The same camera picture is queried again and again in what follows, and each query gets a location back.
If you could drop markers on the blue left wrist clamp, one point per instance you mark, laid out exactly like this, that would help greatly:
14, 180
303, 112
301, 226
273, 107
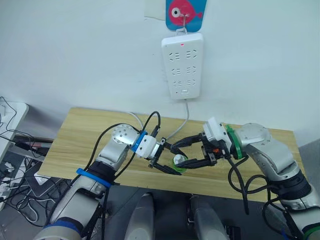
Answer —
140, 142

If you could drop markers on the blue fish hook plate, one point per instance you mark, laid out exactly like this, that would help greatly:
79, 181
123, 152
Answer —
175, 22

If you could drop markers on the metal wall hook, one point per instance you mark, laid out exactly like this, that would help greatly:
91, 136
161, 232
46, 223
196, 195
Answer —
184, 21

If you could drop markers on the white power strip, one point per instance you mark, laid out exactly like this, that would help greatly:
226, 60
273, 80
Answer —
182, 72

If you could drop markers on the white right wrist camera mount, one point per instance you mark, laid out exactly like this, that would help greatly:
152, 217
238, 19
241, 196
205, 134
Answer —
215, 130

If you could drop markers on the green liquid bottle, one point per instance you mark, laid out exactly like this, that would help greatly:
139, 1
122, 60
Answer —
175, 168

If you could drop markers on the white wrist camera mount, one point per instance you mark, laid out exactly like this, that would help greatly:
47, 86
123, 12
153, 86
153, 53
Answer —
215, 130
146, 146

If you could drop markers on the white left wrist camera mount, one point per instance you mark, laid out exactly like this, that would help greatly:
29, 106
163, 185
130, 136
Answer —
146, 146

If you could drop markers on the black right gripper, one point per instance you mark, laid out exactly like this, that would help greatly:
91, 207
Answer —
217, 152

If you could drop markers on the grey rounded shape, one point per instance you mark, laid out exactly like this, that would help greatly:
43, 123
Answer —
207, 220

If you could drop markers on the white mosquito repellent heater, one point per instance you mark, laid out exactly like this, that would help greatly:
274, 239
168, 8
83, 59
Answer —
179, 158

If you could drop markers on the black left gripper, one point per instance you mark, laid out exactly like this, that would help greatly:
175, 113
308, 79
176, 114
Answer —
160, 151

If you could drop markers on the white desk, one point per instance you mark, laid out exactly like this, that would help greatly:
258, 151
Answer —
18, 110

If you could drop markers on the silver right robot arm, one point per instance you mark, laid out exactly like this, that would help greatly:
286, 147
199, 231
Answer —
270, 152

